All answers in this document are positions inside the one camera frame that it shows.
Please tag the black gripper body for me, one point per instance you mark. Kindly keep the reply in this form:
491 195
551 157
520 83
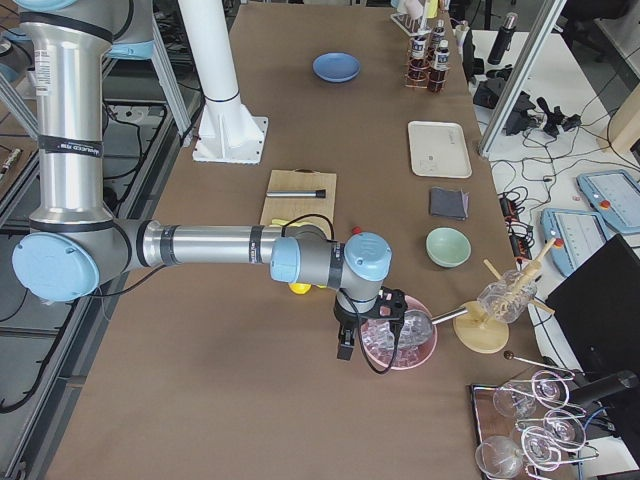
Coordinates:
344 320

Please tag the clear ice cubes pile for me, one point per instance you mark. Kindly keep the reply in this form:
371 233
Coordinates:
378 344

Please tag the dark drink bottle back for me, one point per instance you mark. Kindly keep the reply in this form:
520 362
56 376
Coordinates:
438 34

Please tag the white pillar with base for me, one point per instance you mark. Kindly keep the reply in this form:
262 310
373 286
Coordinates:
228 132

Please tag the blue teach pendant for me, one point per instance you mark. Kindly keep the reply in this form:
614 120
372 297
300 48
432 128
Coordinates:
615 196
582 234

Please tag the blue teach pendant lower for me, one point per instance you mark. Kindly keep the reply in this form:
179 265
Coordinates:
582 234

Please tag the grey folded cloth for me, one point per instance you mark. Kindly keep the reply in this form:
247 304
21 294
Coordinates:
452 204

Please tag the steel muddler black cap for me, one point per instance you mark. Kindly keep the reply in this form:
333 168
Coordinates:
315 193

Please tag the copper wire bottle rack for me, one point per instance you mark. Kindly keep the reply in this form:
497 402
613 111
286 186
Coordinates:
427 65

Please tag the blue teach pendant upper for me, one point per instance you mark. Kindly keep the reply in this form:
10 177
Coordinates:
615 196

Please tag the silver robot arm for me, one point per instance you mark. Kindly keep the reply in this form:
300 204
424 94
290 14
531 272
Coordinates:
76 244

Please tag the yellow lemon near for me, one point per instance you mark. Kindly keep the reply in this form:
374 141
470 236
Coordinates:
299 288

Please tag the dark drink bottle front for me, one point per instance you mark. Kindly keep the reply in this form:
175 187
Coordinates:
439 67

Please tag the wooden cutting board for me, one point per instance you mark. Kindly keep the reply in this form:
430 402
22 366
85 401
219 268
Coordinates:
291 208

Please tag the black monitor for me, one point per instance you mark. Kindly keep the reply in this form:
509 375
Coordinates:
597 308

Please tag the wine glass rack tray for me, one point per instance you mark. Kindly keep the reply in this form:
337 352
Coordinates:
528 428

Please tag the yellow plastic knife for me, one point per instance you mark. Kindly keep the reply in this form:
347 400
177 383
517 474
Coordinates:
284 223

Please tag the black thermos bottle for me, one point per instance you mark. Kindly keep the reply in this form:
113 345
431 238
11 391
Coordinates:
503 39

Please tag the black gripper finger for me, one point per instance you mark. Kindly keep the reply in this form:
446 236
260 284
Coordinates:
346 344

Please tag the dark drink bottle middle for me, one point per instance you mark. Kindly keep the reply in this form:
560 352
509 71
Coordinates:
417 66

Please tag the metal ice scoop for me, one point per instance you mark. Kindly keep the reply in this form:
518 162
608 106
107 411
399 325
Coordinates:
419 327

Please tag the blue plate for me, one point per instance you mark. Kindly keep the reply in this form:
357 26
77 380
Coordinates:
336 67

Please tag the green bowl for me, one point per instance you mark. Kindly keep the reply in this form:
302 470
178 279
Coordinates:
448 247

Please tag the dark drink bottle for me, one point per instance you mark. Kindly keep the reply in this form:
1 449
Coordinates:
439 67
417 66
438 34

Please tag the pink bowl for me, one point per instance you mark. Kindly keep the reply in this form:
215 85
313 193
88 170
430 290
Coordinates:
429 347

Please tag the aluminium frame post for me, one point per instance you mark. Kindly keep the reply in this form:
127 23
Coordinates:
542 27

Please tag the cream rabbit tray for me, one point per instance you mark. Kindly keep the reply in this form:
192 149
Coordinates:
438 150

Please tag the wooden cup stand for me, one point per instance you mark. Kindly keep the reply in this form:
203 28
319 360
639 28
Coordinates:
480 332

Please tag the clear glass mug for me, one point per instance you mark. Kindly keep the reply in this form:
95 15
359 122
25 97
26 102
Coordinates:
506 299

